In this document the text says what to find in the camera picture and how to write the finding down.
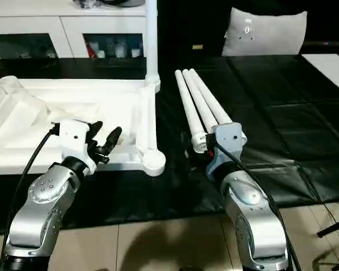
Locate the white plastic table top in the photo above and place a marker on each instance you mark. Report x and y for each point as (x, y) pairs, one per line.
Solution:
(73, 96)

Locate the white plastic table leg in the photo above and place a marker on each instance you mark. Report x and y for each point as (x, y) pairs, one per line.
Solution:
(152, 42)
(212, 98)
(187, 107)
(199, 98)

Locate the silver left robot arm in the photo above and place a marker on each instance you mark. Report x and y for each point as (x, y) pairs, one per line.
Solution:
(42, 203)

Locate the black work mat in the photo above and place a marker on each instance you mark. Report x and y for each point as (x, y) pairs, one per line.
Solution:
(271, 141)

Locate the white glass-door cabinet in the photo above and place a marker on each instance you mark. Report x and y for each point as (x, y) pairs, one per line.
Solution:
(67, 25)

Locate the dark grey round device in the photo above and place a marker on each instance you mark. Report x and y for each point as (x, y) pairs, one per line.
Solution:
(127, 2)

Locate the black box with gold label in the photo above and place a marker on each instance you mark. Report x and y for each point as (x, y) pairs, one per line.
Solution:
(186, 25)

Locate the grey cushion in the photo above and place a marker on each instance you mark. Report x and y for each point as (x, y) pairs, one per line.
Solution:
(265, 34)

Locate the black stand leg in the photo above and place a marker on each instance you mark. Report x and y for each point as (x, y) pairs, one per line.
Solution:
(333, 228)

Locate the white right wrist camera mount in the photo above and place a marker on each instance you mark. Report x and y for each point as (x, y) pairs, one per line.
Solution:
(227, 138)

